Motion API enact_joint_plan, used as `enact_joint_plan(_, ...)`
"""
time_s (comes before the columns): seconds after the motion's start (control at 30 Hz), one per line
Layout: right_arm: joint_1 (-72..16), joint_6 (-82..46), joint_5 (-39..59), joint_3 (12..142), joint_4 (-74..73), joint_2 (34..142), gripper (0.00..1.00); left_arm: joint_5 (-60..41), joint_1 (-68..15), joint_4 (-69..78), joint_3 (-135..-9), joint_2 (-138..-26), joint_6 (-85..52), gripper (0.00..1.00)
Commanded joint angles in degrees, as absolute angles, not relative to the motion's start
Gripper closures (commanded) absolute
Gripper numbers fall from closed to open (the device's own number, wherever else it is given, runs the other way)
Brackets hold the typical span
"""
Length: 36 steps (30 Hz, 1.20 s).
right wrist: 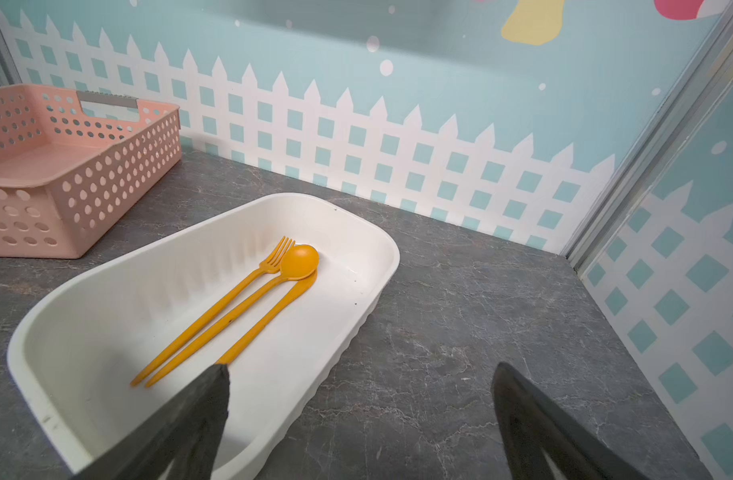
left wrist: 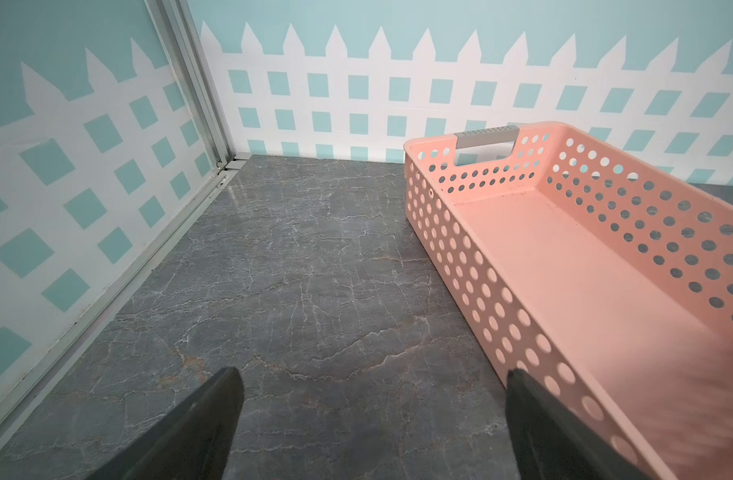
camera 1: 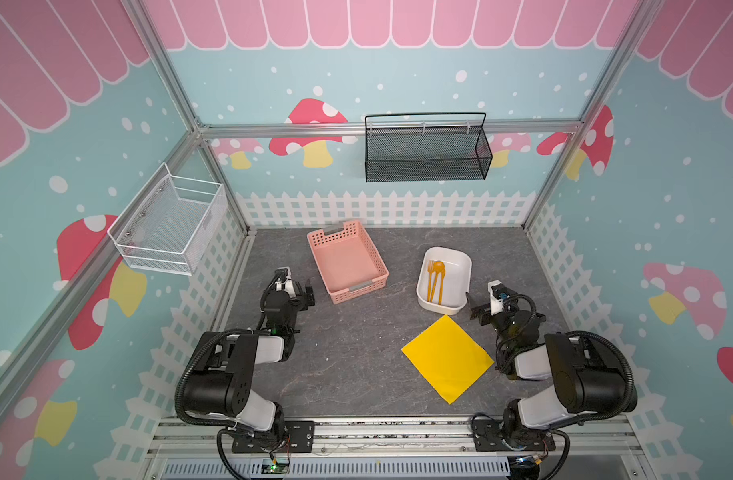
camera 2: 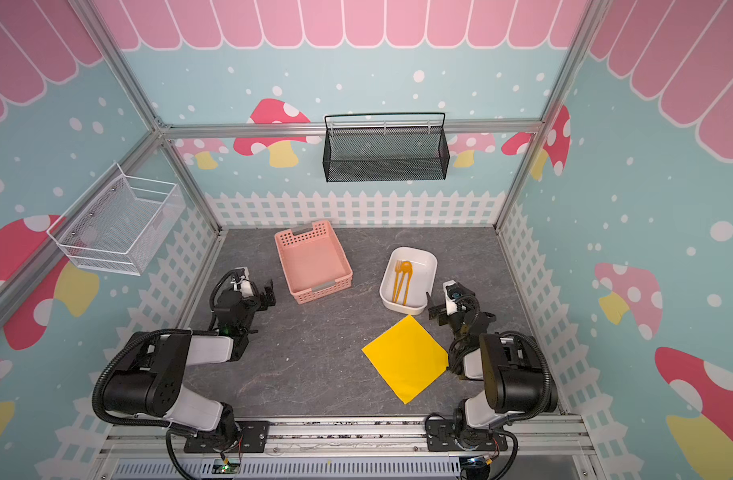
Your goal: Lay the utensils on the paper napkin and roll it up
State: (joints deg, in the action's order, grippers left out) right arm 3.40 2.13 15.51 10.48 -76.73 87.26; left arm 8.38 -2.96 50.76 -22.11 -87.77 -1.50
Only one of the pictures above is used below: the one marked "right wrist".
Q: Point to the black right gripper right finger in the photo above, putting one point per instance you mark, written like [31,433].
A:
[537,434]

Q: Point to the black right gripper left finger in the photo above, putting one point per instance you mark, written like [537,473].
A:
[179,441]

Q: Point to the yellow plastic knife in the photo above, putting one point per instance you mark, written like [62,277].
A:
[298,290]

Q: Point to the yellow plastic fork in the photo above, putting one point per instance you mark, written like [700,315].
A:
[271,265]

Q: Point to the white plastic tray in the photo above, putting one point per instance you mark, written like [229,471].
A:
[75,354]

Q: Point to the pink perforated basket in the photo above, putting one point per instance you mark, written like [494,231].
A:
[72,163]

